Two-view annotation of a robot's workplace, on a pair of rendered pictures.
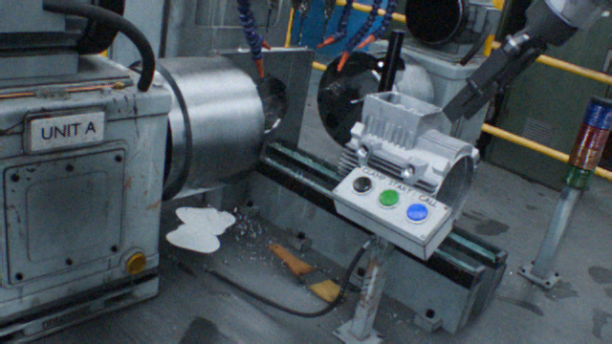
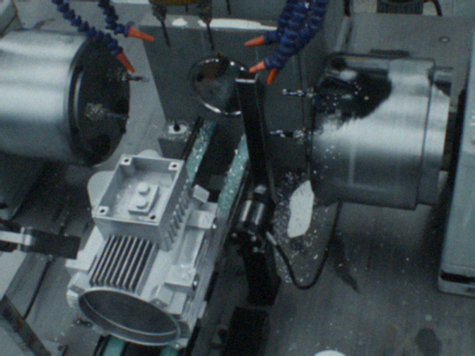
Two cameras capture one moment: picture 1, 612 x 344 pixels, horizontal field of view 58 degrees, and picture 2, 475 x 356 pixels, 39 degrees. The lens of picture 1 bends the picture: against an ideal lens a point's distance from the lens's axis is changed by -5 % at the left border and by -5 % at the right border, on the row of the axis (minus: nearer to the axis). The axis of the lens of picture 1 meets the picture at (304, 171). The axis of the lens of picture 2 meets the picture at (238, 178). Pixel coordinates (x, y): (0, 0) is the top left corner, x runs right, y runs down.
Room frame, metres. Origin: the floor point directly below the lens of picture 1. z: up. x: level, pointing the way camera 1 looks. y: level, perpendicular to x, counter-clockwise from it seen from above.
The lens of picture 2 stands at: (1.03, -0.82, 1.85)
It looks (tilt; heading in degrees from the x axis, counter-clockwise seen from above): 48 degrees down; 76
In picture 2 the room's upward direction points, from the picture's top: 11 degrees counter-clockwise
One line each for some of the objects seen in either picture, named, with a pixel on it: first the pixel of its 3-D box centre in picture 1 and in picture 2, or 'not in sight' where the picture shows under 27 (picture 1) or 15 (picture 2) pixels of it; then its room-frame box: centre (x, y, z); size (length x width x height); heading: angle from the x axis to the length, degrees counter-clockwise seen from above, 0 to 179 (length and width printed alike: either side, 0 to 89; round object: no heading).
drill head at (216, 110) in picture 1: (160, 129); (34, 95); (0.94, 0.26, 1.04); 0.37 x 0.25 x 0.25; 141
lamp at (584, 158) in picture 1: (585, 155); not in sight; (1.11, -0.57, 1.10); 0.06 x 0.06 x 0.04
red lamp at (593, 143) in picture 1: (592, 134); not in sight; (1.11, -0.57, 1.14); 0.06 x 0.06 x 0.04
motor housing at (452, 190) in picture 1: (407, 173); (150, 261); (1.03, -0.20, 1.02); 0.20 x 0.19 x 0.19; 53
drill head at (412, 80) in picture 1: (382, 98); (396, 132); (1.48, -0.16, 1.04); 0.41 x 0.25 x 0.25; 141
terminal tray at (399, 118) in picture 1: (402, 120); (145, 203); (1.05, -0.16, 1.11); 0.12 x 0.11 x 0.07; 53
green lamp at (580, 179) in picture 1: (578, 174); not in sight; (1.11, -0.57, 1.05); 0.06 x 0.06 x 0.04
